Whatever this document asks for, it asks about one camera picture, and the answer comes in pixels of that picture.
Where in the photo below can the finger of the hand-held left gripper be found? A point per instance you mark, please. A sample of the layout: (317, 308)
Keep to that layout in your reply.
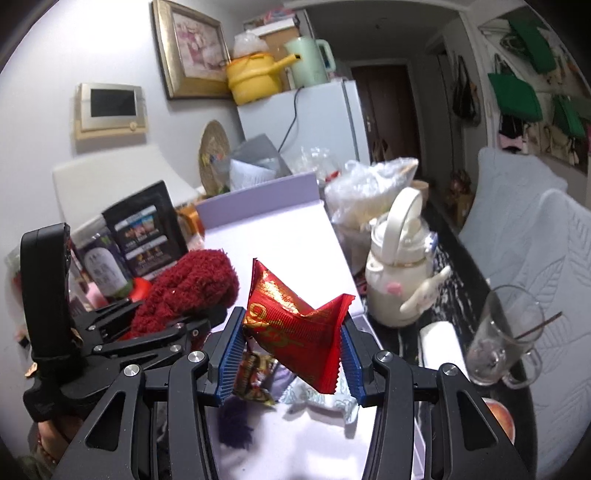
(152, 344)
(111, 314)

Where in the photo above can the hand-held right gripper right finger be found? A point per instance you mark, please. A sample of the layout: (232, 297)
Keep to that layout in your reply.
(352, 369)

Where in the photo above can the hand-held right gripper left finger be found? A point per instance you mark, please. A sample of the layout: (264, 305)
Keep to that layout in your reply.
(226, 369)

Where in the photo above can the dark red knitted pouch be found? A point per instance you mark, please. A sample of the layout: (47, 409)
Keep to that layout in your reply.
(184, 286)

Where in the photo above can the red gold snack packet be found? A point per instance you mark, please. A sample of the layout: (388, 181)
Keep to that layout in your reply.
(286, 323)

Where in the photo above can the lavender gift box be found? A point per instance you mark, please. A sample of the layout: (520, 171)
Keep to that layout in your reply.
(277, 240)

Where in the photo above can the person's left hand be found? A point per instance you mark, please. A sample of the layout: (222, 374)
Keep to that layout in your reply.
(57, 431)

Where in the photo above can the brown printed snack packet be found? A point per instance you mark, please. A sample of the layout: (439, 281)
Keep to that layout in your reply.
(251, 374)

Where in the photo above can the purple label jar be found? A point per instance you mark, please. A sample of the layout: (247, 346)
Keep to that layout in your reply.
(106, 272)

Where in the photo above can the white patterned sachet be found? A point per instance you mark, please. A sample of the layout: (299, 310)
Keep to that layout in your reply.
(323, 401)

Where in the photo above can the white roll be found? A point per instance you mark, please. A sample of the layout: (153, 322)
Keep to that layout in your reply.
(441, 346)

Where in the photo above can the cream water bottle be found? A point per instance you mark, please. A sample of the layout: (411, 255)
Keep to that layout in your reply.
(392, 281)

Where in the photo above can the black coffee bag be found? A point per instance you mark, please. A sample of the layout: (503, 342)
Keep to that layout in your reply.
(143, 221)

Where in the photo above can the orange packet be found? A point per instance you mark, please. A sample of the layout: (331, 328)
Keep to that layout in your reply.
(191, 226)

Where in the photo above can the white foam board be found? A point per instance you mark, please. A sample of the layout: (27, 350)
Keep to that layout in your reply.
(115, 170)

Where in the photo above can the red apple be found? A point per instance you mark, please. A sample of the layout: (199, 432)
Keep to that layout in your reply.
(501, 420)

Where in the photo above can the glass mug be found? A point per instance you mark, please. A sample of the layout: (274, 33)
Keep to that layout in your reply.
(503, 323)

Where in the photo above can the plastic bag of food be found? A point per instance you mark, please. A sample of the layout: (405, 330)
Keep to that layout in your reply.
(364, 194)

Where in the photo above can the woven straw fan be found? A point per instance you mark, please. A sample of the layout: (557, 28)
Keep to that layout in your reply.
(214, 152)

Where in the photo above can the white printed paper packet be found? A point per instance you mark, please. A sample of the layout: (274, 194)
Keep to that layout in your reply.
(247, 175)

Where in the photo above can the thin stir stick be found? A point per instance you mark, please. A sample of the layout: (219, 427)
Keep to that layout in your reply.
(545, 323)

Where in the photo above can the crinkled clear wrapper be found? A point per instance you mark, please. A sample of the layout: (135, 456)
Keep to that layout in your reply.
(314, 161)

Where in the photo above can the grey plastic bag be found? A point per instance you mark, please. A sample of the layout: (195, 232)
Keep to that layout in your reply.
(258, 147)

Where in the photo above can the grey leaf-pattern sofa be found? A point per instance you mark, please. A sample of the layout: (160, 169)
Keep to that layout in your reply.
(531, 230)

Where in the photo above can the white fridge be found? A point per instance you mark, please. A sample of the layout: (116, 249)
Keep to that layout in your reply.
(323, 120)

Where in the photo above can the dark wooden door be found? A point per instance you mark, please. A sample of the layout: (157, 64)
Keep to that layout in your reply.
(388, 110)

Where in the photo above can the yellow enamel pot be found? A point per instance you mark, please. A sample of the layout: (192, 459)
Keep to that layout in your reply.
(254, 78)

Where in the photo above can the pink hanging bag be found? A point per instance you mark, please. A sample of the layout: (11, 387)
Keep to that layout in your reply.
(511, 141)

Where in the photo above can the black hanging bag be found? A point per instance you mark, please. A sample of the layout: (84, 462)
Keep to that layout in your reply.
(466, 97)

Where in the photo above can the clear plastic bag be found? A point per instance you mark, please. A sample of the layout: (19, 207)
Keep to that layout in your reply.
(249, 46)

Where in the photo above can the beige tote bag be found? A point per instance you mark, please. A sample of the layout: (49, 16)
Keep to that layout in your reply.
(554, 145)

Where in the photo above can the pale green electric kettle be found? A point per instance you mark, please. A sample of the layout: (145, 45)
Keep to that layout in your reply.
(307, 62)

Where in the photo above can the green tote bag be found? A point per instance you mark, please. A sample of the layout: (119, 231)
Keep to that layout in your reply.
(533, 44)
(570, 120)
(515, 97)

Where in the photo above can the cardboard box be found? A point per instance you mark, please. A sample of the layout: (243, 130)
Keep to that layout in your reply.
(281, 41)

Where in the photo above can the wall intercom panel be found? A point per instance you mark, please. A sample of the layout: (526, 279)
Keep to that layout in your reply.
(113, 104)

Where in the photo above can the gold picture frame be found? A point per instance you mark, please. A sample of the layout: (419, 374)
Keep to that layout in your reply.
(198, 41)

